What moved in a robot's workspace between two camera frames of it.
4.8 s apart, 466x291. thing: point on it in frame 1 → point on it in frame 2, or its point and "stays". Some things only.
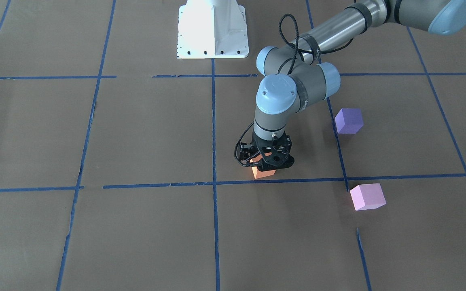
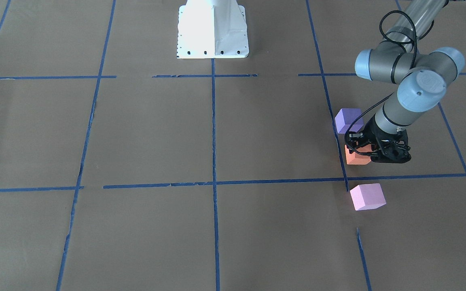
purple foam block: x=349 y=121 stays
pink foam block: x=367 y=196 stays
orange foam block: x=258 y=173 → x=354 y=158
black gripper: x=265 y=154 → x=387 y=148
